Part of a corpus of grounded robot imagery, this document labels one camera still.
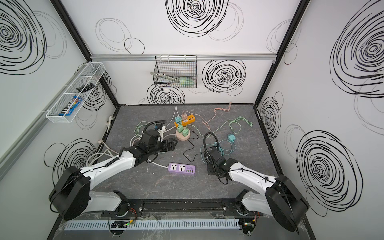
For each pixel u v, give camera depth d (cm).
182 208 75
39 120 62
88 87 80
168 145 76
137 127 105
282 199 41
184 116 104
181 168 84
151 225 77
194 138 101
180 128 98
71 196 41
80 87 79
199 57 91
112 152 92
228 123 108
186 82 87
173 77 87
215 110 115
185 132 96
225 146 97
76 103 72
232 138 99
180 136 99
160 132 77
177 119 102
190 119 108
